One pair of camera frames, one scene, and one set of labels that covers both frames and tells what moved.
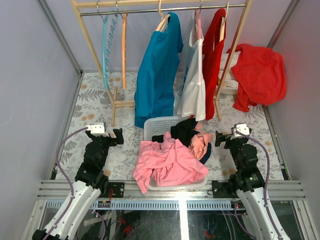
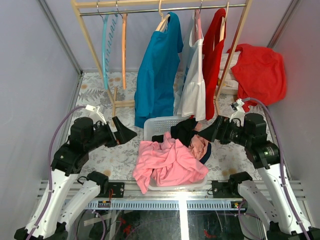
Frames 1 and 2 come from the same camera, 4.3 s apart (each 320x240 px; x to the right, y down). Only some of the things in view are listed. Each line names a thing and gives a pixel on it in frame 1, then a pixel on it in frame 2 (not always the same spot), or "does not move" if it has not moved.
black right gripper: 217,140 → 217,130
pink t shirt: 167,162 does not move
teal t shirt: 157,73 does not move
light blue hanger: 109,23 does not move
